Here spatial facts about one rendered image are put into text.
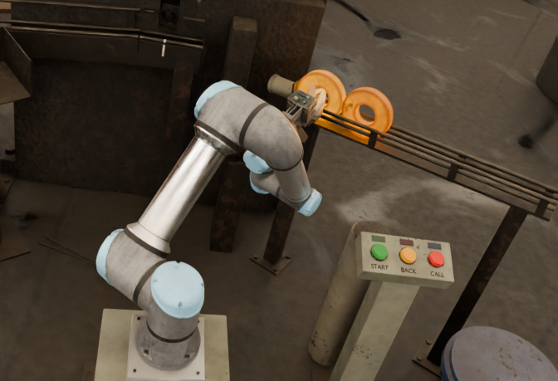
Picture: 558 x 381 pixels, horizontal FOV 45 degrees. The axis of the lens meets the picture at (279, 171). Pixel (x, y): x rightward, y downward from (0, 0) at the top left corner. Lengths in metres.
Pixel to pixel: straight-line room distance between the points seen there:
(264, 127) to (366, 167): 1.62
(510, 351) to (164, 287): 0.92
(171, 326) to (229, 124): 0.46
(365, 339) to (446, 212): 1.21
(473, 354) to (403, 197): 1.26
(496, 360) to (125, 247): 0.97
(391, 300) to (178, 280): 0.59
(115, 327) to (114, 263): 0.28
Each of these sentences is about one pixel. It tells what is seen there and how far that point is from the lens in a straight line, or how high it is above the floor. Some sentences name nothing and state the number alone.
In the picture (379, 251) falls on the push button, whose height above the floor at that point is 0.61.
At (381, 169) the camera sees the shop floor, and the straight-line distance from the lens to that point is 3.07.
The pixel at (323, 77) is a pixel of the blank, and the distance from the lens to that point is 1.98.
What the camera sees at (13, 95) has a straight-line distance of 2.00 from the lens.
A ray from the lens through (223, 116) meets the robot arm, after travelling 1.50.
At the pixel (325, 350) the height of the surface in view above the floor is 0.07.
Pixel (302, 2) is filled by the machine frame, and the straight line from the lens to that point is 2.17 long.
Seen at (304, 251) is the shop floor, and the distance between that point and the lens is 2.51.
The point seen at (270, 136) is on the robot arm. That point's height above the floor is 0.88.
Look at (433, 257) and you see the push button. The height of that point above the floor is 0.61.
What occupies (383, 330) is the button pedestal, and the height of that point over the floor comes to 0.35.
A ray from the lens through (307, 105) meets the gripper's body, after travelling 1.89.
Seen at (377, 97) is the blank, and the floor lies 0.79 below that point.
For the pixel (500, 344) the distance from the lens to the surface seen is 1.88.
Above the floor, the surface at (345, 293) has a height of 0.33.
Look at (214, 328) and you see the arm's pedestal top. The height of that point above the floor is 0.30.
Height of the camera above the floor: 1.69
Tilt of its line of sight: 36 degrees down
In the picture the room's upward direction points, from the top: 15 degrees clockwise
